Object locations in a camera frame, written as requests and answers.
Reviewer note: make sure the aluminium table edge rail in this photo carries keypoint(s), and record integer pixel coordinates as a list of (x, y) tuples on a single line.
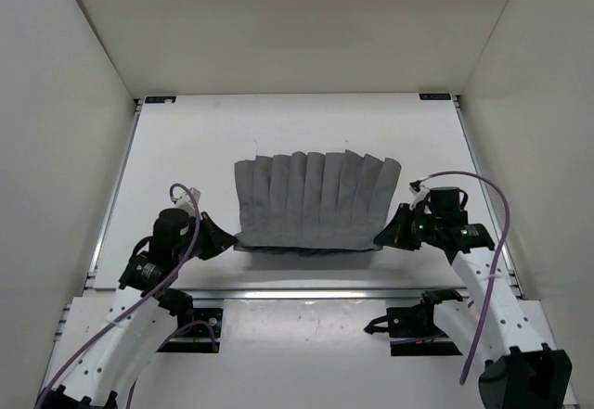
[(342, 293)]

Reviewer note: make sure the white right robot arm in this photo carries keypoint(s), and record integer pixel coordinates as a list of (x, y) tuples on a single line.
[(515, 365)]

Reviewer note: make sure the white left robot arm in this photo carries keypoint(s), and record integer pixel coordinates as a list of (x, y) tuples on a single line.
[(146, 313)]

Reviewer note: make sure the right corner label sticker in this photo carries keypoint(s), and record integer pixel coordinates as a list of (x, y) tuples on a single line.
[(435, 97)]

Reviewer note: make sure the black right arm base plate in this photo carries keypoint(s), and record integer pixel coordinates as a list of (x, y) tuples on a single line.
[(412, 333)]

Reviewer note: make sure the left corner label sticker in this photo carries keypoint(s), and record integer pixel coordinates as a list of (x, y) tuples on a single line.
[(159, 99)]

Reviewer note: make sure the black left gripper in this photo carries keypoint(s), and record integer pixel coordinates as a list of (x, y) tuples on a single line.
[(219, 237)]

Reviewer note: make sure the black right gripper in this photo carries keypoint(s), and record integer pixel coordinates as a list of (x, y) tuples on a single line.
[(394, 235)]

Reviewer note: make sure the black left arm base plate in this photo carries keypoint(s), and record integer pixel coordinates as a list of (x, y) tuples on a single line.
[(197, 333)]

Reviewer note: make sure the corner label sticker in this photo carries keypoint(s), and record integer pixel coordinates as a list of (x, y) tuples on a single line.
[(159, 99), (435, 97)]

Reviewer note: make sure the grey pleated skirt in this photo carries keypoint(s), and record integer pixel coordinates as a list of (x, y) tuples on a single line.
[(314, 204)]

